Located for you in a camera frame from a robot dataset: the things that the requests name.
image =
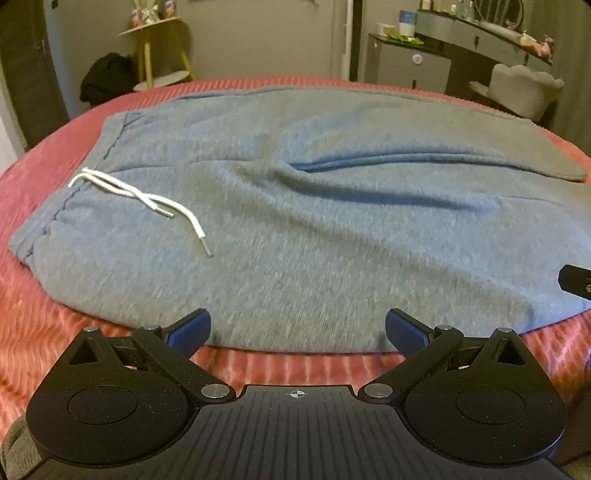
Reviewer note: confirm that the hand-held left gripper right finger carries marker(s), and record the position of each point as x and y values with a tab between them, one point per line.
406	331

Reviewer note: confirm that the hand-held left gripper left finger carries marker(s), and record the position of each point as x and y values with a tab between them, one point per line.
191	330

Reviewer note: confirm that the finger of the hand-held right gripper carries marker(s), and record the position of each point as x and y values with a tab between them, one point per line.
575	281

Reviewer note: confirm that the grey-blue sweat pants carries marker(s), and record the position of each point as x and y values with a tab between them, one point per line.
323	221

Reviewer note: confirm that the red ribbed bedspread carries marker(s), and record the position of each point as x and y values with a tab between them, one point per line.
37	295

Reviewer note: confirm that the white upholstered chair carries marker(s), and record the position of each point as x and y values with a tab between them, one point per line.
521	90

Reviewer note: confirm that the pink plush toys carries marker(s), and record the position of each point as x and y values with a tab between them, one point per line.
538	45

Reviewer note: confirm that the grey vanity desk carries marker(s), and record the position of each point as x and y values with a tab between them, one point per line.
480	39

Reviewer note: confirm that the grey cabinet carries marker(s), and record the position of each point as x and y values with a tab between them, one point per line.
406	67

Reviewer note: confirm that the black bag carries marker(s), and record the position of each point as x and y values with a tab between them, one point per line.
108	78

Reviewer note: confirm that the yellow side table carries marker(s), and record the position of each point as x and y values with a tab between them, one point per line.
157	50

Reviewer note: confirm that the oval vanity mirror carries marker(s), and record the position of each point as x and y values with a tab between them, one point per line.
501	9

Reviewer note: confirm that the green leaf-shaped tray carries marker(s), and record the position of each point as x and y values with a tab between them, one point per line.
406	38

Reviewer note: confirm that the white vertical pipe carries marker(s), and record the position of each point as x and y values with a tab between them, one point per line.
340	37

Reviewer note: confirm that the small white box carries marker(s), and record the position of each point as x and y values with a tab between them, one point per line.
384	28

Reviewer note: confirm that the blue and white container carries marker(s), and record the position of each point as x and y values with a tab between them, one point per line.
408	23

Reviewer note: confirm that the dark wooden door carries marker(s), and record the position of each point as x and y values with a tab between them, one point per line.
27	69

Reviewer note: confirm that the small pink can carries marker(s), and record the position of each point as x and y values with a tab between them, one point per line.
171	7
136	14

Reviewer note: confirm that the silver wrapped bouquet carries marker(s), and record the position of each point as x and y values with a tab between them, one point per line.
147	11

